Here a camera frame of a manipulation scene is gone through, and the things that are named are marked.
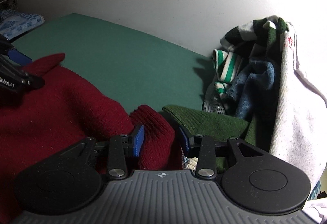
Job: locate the pale lilac shirt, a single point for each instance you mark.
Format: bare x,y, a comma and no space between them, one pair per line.
318,210

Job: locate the grey garment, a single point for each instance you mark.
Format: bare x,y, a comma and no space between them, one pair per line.
213,104

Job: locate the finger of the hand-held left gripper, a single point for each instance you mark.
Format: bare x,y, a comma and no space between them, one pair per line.
35,83
19,56

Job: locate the blue white patterned cloth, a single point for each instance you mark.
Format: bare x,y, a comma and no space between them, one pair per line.
18,23

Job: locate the blue garment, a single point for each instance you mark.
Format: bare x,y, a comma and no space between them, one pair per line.
255,81

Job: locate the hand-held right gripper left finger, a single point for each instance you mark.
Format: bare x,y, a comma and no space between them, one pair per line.
138,141

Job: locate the green knit sweater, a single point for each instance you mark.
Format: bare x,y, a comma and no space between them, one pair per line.
212,122

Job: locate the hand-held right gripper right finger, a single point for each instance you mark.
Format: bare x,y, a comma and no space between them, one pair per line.
184,138

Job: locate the dark red knit sweater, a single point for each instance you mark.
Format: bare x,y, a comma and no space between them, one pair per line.
63,111

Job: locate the dark green striped shirt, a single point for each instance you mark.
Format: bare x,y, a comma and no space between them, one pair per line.
255,27

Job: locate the white sweatshirt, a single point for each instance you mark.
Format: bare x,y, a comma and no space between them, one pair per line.
293,124

